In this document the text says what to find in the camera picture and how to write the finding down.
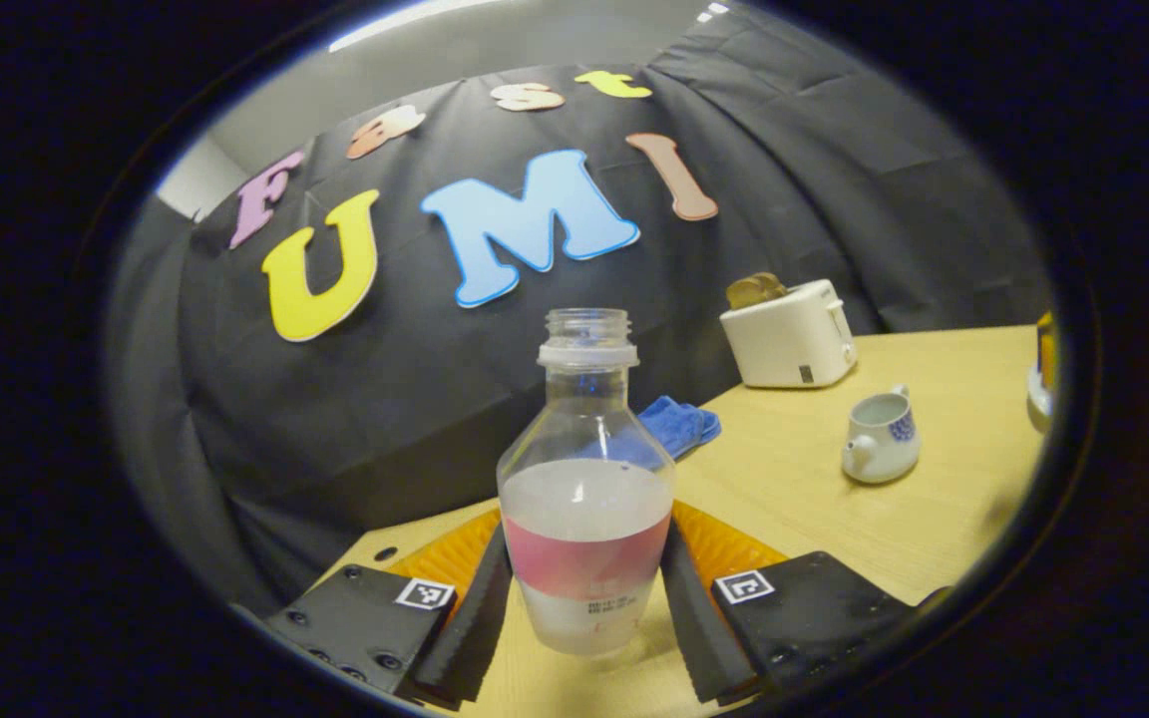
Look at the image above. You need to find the white blue-flowered teacup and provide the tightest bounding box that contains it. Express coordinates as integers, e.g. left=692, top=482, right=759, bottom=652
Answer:
left=841, top=385, right=922, bottom=486

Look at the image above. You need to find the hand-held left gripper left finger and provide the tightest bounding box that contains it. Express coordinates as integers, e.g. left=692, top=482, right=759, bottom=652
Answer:
left=265, top=507, right=514, bottom=711

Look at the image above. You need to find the clear water bottle pink label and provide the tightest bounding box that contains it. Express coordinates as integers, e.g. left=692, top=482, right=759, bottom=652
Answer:
left=496, top=308, right=677, bottom=657

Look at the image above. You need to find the cream white toaster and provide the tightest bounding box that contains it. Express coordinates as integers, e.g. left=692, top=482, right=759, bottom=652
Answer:
left=719, top=278, right=859, bottom=390

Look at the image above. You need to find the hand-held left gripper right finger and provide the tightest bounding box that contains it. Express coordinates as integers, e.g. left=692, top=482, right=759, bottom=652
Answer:
left=662, top=499, right=950, bottom=707

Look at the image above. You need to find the blue folded towel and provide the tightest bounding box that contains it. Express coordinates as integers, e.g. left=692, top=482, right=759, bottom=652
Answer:
left=579, top=395, right=722, bottom=470

